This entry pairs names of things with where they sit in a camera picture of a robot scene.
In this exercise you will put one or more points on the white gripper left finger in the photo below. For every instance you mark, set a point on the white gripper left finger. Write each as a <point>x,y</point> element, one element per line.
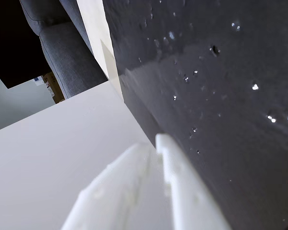
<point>110,191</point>

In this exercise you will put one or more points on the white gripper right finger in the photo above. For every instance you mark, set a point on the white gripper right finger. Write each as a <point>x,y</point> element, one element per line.
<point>187,196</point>

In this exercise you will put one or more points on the black rubber mat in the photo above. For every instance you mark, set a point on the black rubber mat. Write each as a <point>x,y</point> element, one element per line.
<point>218,107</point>

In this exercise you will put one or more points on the brown cardboard box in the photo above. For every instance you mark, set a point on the brown cardboard box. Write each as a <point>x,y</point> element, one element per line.
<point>54,89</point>

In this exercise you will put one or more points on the grey fabric sofa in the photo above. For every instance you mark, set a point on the grey fabric sofa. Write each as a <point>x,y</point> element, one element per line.
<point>62,55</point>

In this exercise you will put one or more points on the white backdrop board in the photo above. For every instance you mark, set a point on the white backdrop board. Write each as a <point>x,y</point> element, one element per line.
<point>96,36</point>

